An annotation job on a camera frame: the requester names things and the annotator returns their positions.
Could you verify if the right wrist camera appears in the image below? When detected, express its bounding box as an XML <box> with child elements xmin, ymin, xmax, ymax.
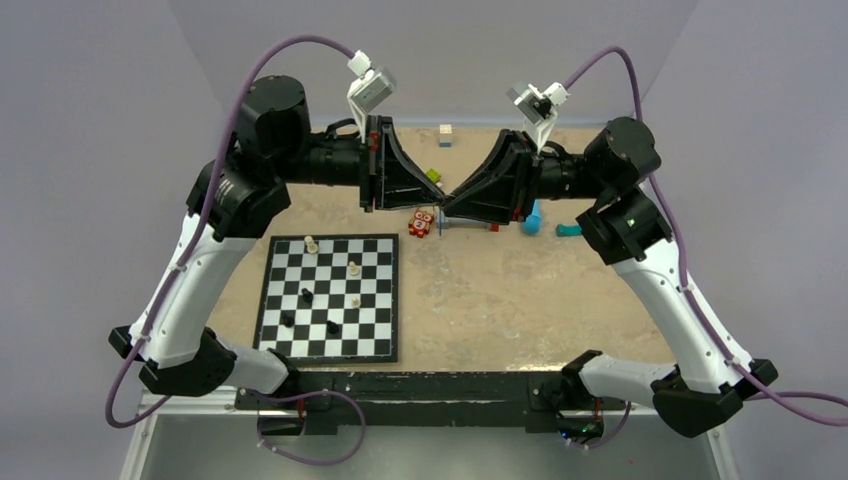
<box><xmin>506</xmin><ymin>82</ymin><xmax>570</xmax><ymax>154</ymax></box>

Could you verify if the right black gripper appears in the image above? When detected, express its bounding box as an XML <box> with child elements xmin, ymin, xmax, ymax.
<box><xmin>442</xmin><ymin>129</ymin><xmax>610</xmax><ymax>226</ymax></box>

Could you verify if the white chess piece top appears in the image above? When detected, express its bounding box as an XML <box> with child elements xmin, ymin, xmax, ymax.
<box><xmin>304</xmin><ymin>236</ymin><xmax>320</xmax><ymax>254</ymax></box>

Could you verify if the red owl number block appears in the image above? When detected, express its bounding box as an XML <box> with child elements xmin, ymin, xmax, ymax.
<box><xmin>408</xmin><ymin>209</ymin><xmax>435</xmax><ymax>238</ymax></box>

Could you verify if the grey red toy bolt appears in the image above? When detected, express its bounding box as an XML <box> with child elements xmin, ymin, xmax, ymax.
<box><xmin>437</xmin><ymin>217</ymin><xmax>500</xmax><ymax>232</ymax></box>

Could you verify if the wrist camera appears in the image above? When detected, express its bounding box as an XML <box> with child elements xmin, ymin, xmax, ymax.
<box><xmin>346</xmin><ymin>50</ymin><xmax>397</xmax><ymax>143</ymax></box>
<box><xmin>506</xmin><ymin>82</ymin><xmax>570</xmax><ymax>154</ymax></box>

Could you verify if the light blue cylinder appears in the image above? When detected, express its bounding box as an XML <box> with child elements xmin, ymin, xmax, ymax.
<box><xmin>521</xmin><ymin>200</ymin><xmax>543</xmax><ymax>236</ymax></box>

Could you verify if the teal curved piece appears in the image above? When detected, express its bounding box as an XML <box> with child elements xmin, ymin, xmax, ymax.
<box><xmin>555</xmin><ymin>224</ymin><xmax>582</xmax><ymax>238</ymax></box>

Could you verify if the black white chessboard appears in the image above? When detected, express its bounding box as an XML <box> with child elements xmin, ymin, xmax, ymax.
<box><xmin>253</xmin><ymin>233</ymin><xmax>400</xmax><ymax>365</ymax></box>

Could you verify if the colourful toy brick car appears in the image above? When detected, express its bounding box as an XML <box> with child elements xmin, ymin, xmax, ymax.
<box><xmin>426</xmin><ymin>169</ymin><xmax>442</xmax><ymax>185</ymax></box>

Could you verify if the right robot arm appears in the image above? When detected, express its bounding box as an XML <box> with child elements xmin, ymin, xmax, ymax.
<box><xmin>441</xmin><ymin>117</ymin><xmax>777</xmax><ymax>438</ymax></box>

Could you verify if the black base frame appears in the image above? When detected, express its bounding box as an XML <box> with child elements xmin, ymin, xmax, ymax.
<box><xmin>235</xmin><ymin>371</ymin><xmax>625</xmax><ymax>435</ymax></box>

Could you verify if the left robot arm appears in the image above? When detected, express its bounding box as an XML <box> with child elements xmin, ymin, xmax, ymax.
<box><xmin>109</xmin><ymin>76</ymin><xmax>444</xmax><ymax>409</ymax></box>

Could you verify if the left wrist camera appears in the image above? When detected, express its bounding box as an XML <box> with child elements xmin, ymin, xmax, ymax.
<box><xmin>346</xmin><ymin>50</ymin><xmax>397</xmax><ymax>143</ymax></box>

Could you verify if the white blue small cube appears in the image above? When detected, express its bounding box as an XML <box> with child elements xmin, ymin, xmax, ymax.
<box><xmin>438</xmin><ymin>124</ymin><xmax>453</xmax><ymax>148</ymax></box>

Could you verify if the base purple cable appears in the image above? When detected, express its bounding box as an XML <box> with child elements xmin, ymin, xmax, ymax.
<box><xmin>256</xmin><ymin>384</ymin><xmax>371</xmax><ymax>466</ymax></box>

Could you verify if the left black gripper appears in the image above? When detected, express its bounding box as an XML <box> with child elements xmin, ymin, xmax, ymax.
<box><xmin>272</xmin><ymin>113</ymin><xmax>445</xmax><ymax>212</ymax></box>

